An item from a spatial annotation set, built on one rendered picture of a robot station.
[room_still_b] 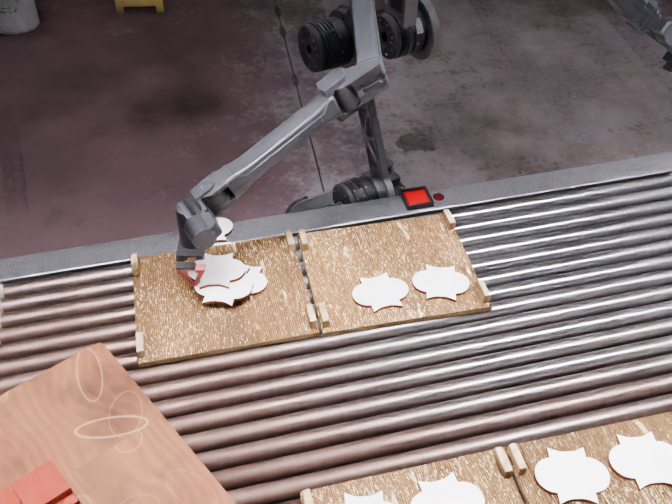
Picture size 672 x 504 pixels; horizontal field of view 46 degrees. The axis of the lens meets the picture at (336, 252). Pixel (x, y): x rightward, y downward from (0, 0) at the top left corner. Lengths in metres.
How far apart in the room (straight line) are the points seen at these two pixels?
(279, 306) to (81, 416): 0.54
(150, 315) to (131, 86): 2.82
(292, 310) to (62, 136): 2.61
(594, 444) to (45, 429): 1.08
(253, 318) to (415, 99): 2.69
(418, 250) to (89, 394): 0.88
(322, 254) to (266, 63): 2.79
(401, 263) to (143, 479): 0.85
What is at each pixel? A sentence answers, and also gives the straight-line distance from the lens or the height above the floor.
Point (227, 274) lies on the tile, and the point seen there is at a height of 0.97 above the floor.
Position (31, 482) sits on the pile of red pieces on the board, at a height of 1.21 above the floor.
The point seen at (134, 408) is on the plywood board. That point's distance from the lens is 1.62.
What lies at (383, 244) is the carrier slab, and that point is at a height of 0.94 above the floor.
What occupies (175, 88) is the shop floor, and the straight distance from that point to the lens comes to 4.54.
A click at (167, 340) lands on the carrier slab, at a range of 1.86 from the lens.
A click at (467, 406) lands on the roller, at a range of 1.75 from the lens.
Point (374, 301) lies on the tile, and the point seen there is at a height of 0.95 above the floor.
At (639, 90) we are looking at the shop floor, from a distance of 4.74.
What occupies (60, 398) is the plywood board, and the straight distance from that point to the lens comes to 1.68.
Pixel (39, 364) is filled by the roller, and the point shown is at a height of 0.91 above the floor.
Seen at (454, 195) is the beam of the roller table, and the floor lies 0.92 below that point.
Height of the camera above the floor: 2.31
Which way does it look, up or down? 43 degrees down
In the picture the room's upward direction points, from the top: straight up
